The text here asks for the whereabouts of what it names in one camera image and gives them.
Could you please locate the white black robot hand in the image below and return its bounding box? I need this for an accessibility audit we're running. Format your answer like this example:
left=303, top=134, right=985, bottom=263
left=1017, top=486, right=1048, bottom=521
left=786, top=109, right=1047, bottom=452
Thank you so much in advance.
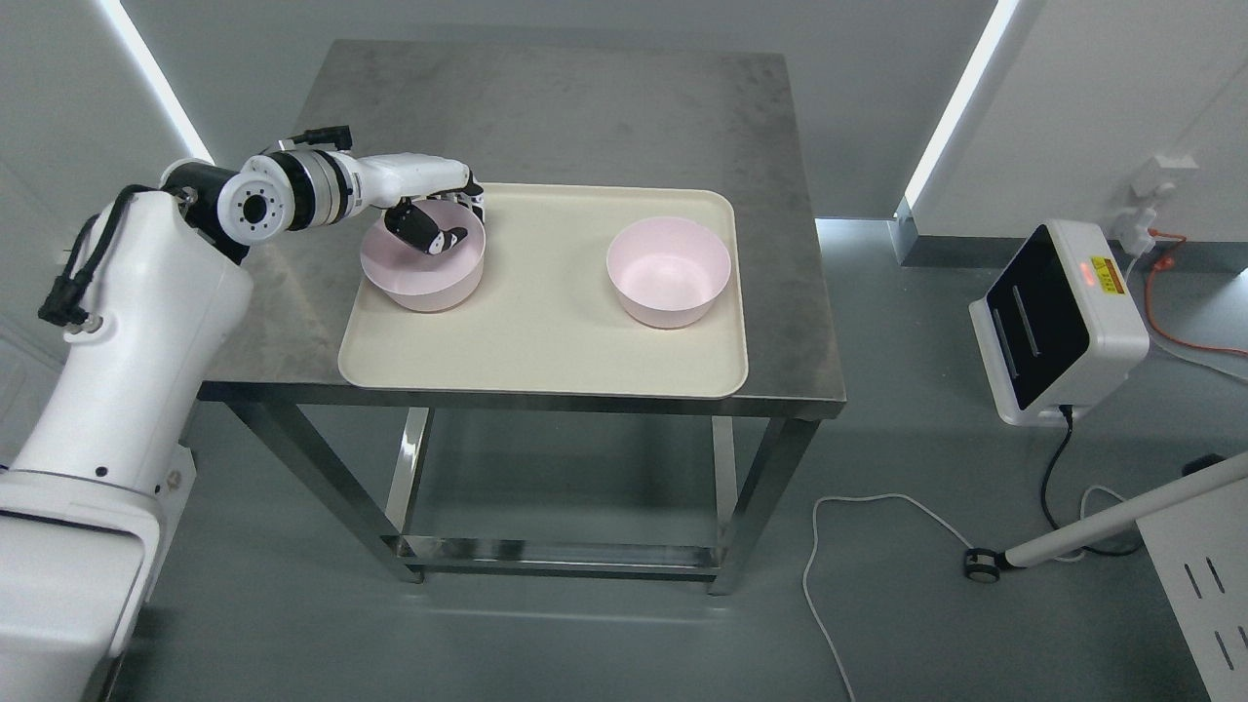
left=359, top=152, right=485, bottom=256

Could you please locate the pink bowl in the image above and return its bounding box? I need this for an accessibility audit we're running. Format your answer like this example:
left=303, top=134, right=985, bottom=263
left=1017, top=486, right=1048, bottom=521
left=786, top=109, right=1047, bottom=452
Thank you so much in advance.
left=605, top=216, right=734, bottom=330
left=358, top=200, right=487, bottom=312

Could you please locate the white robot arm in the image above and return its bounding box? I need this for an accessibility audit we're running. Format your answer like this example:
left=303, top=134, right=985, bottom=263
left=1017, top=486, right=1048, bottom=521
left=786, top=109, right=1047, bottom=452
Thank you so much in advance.
left=2, top=127, right=480, bottom=701

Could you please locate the beige plastic tray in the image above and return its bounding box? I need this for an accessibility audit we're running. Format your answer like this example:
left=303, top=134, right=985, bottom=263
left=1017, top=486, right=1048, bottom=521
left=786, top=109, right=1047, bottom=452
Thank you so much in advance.
left=337, top=182, right=749, bottom=400

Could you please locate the stainless steel table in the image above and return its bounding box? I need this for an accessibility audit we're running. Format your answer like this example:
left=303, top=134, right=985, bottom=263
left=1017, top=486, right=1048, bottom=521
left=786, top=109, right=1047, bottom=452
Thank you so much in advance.
left=198, top=40, right=846, bottom=596

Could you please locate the white black box device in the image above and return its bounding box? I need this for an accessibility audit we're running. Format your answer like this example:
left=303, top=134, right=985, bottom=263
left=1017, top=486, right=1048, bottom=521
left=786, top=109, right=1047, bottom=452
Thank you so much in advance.
left=968, top=219, right=1151, bottom=427

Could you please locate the white stand leg with caster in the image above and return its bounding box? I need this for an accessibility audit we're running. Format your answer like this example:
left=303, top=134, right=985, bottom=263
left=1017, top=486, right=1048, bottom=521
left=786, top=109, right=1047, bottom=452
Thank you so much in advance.
left=962, top=451, right=1247, bottom=585

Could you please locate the white perforated panel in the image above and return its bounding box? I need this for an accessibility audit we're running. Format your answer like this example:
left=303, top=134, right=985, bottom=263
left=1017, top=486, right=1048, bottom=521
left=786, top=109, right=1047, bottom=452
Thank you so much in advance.
left=1138, top=498, right=1247, bottom=701

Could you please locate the white floor cable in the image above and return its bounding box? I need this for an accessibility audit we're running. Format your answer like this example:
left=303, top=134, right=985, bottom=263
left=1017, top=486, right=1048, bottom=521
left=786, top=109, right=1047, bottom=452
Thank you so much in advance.
left=802, top=493, right=976, bottom=702

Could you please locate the black power cable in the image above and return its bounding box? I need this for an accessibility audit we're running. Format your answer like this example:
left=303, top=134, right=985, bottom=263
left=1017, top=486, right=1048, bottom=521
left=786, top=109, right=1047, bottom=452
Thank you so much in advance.
left=1040, top=407, right=1144, bottom=558

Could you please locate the white wall socket plug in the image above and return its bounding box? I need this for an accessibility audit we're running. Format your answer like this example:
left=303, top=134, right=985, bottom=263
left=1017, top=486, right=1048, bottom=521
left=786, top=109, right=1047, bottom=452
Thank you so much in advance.
left=1111, top=179, right=1177, bottom=259

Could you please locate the orange cable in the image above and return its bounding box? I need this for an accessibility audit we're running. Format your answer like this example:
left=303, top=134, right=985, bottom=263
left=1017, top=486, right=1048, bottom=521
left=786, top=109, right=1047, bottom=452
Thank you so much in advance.
left=1144, top=234, right=1248, bottom=358

